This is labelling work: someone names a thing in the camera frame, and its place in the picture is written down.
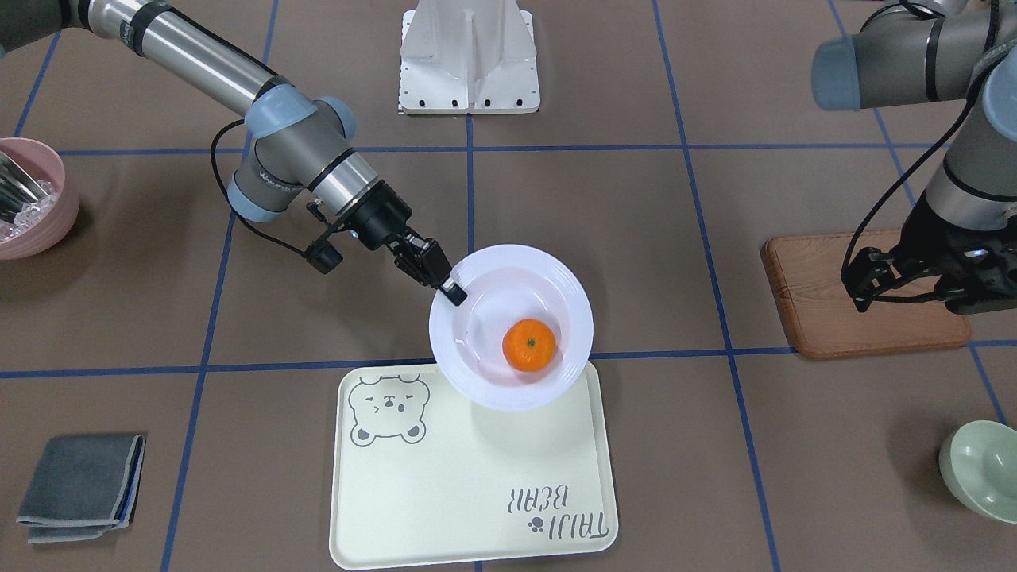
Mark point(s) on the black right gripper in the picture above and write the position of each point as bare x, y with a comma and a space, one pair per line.
382, 219

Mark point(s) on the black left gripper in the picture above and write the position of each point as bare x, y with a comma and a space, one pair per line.
931, 241

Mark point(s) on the white round plate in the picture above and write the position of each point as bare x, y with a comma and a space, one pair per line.
507, 284

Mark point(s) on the orange fruit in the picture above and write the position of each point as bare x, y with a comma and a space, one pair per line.
529, 346

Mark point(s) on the cream bear tray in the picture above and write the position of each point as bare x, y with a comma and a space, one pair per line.
422, 475

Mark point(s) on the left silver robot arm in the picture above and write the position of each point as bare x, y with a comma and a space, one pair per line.
914, 52

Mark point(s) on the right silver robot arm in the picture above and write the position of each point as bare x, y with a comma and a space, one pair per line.
298, 144

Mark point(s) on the wooden cutting board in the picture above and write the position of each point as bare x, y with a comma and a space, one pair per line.
821, 321

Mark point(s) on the green ceramic bowl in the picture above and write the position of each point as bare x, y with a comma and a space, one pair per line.
978, 464

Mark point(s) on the grey folded cloth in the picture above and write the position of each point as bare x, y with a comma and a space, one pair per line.
83, 486

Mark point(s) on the pink bowl with ice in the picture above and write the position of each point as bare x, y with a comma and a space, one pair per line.
41, 162

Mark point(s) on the metal scoop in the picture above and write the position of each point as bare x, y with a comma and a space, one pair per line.
21, 195

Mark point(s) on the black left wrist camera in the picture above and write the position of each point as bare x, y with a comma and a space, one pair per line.
983, 265

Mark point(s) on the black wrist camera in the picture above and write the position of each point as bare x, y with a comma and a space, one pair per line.
320, 253
983, 265

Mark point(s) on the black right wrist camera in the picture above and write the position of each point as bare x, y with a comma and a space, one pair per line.
320, 253

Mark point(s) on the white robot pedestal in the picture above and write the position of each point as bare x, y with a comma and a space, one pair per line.
468, 57

